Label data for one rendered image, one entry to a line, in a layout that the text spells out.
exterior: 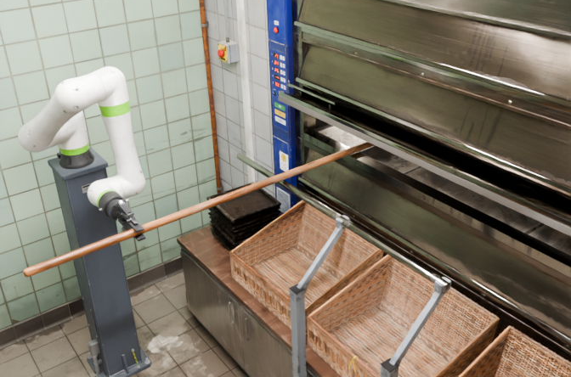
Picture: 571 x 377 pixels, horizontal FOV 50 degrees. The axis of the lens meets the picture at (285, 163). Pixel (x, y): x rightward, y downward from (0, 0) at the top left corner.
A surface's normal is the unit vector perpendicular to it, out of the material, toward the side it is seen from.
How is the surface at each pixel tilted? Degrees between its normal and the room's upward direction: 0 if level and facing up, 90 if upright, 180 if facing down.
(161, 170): 90
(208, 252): 0
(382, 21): 70
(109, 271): 90
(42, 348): 0
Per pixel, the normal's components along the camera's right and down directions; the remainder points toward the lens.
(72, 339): -0.04, -0.89
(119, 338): 0.59, 0.34
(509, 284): -0.77, -0.04
